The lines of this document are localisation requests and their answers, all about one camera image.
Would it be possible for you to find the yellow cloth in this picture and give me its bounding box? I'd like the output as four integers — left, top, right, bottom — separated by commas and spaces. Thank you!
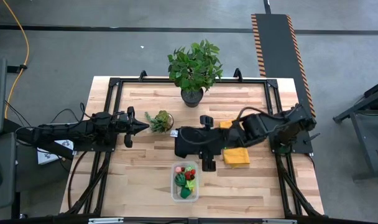
219, 119, 251, 169

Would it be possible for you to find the leafy plant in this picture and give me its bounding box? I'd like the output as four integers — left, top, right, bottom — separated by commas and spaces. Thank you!
167, 39, 224, 108

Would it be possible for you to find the silver metal bracket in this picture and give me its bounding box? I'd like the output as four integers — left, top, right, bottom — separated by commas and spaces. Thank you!
262, 218, 298, 224
88, 217, 124, 224

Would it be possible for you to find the clear plastic tupperware container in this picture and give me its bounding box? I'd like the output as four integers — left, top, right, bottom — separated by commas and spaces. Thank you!
170, 161, 200, 202

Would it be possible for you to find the yellow floor cable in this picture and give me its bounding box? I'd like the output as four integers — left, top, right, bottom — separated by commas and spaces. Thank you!
2, 0, 30, 119

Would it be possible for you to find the black striped-edge floor mat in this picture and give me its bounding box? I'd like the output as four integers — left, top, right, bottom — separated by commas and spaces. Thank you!
250, 13, 316, 118

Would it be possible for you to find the black metal table frame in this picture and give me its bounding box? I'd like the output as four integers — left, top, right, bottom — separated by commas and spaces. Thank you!
60, 68, 325, 218

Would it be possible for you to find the striped toy watermelon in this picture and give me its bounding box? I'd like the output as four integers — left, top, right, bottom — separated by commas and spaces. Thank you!
174, 173, 187, 187

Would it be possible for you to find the white paper sheet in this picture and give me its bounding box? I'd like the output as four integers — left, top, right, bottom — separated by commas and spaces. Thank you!
36, 139, 74, 166

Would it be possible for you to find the dark grey metal stand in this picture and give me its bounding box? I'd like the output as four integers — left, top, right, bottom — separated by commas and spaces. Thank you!
333, 77, 378, 182

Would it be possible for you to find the black cable clamp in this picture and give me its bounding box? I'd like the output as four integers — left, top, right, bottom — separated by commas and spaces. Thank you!
6, 63, 29, 74

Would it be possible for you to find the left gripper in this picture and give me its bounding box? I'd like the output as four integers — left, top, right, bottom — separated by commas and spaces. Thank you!
113, 106, 150, 149

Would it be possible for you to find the small succulent plant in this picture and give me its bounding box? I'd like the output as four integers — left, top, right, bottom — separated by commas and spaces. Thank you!
144, 110, 175, 134

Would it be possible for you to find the dark grey desk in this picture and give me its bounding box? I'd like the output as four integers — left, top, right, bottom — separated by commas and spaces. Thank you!
0, 58, 18, 212

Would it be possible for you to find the black cloth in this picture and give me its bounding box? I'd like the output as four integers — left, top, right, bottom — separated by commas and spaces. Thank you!
170, 126, 224, 159

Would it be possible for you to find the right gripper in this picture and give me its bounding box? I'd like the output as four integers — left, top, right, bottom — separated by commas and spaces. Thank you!
193, 114, 232, 172

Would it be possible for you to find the black diagonal support beam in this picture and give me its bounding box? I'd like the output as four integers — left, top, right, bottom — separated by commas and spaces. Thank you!
2, 119, 75, 161

